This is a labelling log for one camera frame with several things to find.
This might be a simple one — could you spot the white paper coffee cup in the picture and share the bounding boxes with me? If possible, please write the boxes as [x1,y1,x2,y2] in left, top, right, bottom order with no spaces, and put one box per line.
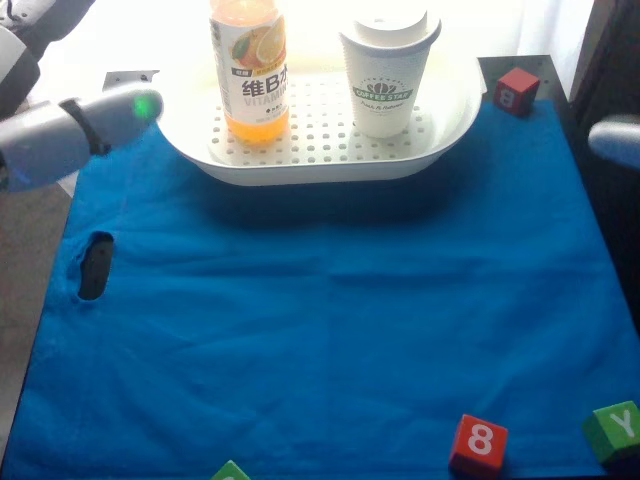
[338,8,443,140]

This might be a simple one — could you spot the orange vitamin drink bottle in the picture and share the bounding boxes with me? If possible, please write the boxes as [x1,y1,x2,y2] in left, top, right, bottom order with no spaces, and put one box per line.
[208,0,292,147]

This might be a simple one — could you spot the white perforated plastic strainer basket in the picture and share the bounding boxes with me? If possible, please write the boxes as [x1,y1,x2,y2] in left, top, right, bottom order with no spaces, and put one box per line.
[158,54,489,187]

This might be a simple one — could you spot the blue cloth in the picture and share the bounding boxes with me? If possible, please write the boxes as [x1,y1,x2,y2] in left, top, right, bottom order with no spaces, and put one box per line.
[0,97,640,480]

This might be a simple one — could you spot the green cube block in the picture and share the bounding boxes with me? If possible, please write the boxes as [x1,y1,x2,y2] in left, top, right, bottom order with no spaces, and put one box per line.
[209,459,251,480]

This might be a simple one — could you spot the red cube block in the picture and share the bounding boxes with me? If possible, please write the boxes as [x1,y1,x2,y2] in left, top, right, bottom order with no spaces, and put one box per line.
[493,67,542,119]
[448,413,510,479]

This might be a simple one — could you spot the white curtain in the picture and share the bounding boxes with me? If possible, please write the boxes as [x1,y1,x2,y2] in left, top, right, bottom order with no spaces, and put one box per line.
[29,0,599,101]

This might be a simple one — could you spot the green block with letter Y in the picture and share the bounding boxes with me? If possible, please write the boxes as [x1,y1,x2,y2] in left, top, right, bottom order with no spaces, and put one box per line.
[581,399,640,469]

